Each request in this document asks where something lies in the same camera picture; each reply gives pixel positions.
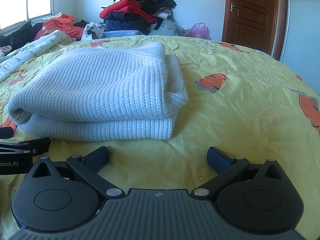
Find white knit sweater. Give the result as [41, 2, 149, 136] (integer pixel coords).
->
[7, 41, 188, 142]

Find black clothes by window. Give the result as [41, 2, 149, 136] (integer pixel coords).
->
[0, 21, 43, 50]

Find navy blue clothes on pile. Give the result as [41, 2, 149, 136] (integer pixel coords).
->
[104, 11, 150, 35]

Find white printed quilt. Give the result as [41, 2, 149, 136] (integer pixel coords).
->
[1, 30, 70, 82]

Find yellow carrot print bedsheet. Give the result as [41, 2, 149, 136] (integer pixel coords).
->
[1, 36, 319, 239]

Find red plastic bag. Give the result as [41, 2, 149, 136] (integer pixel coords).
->
[34, 14, 84, 40]

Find window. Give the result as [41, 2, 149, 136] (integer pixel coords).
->
[1, 0, 53, 30]

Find white black crumpled cloth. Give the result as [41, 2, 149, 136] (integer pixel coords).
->
[80, 22, 104, 41]

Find light blue knit garment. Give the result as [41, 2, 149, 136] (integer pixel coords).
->
[103, 30, 143, 38]

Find red jacket on pile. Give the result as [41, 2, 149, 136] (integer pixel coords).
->
[99, 0, 157, 23]

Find pink plastic bag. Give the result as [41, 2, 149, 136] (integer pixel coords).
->
[187, 22, 209, 40]

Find brown wooden door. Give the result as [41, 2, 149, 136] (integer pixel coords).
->
[222, 0, 289, 60]

